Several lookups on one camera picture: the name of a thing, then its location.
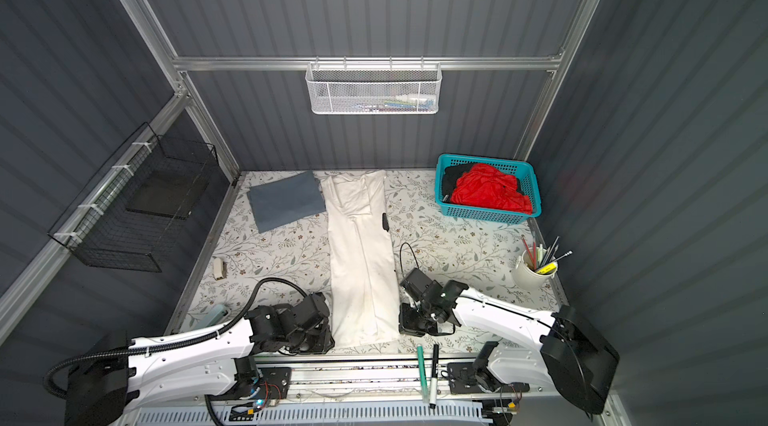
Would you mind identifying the white t-shirt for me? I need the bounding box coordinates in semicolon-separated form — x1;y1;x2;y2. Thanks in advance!
321;170;400;348

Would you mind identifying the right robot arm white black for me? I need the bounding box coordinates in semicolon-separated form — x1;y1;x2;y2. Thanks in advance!
399;268;620;415

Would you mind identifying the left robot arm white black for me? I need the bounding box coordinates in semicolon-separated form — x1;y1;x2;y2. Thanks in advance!
64;292;334;425

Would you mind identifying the green marker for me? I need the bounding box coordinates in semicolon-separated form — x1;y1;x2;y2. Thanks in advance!
416;345;429;403

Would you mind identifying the black marker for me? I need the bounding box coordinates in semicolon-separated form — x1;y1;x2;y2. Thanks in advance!
428;343;439;410

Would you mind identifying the light blue case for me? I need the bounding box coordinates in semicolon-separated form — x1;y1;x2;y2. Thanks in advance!
192;303;231;330

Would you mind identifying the small beige eraser block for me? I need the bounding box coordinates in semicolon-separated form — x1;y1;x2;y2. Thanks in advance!
212;257;227;280

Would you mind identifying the white pen cup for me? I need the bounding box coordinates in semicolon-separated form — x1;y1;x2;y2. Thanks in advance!
512;240;572;291

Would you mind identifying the teal plastic basket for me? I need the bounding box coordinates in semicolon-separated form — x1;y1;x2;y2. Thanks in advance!
435;153;542;224

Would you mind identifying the folded grey-blue t-shirt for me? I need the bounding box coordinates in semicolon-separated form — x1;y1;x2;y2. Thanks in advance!
247;171;326;233

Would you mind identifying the red t-shirt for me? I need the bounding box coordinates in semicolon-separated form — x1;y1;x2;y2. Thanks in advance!
450;163;533;214

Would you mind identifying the black t-shirt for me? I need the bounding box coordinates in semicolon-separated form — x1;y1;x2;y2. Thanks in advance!
441;163;474;203

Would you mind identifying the white bottle in mesh basket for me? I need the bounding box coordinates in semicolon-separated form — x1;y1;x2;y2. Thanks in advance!
395;94;437;108

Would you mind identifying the black wire wall basket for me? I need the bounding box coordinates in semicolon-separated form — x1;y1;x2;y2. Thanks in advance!
48;126;219;273

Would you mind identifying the white wire mesh basket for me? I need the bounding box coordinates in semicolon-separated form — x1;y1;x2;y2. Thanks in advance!
305;66;443;115

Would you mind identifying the black corrugated cable conduit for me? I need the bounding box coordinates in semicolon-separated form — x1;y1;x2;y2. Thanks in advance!
43;276;310;401

